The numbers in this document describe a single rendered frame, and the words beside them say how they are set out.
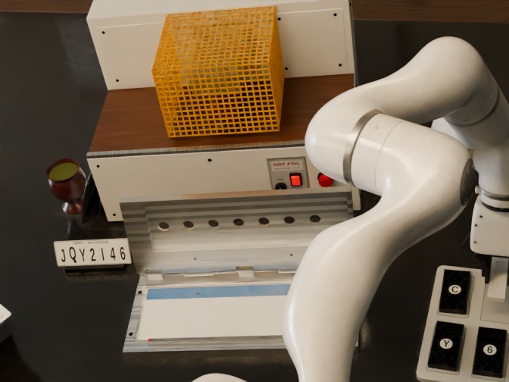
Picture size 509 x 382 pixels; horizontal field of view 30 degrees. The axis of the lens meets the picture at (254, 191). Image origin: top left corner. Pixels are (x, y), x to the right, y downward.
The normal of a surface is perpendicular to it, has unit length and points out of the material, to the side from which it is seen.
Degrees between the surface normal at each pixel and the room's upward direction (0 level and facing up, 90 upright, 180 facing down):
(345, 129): 29
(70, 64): 0
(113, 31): 90
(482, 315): 0
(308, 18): 90
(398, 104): 93
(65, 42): 0
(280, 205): 81
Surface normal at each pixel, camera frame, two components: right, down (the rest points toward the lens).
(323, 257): -0.50, -0.39
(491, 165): -0.67, 0.43
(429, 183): -0.21, -0.23
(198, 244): -0.10, 0.56
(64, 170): -0.14, -0.73
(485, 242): -0.32, 0.51
